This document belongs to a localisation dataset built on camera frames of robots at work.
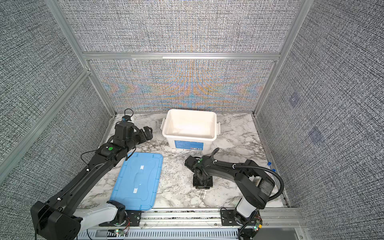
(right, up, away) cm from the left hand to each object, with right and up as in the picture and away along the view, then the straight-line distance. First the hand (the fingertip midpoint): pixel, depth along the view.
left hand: (146, 131), depth 78 cm
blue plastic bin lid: (-7, -30, +7) cm, 31 cm away
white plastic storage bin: (+23, 0, +28) cm, 37 cm away
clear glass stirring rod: (+30, -36, +1) cm, 47 cm away
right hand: (+28, -32, +5) cm, 43 cm away
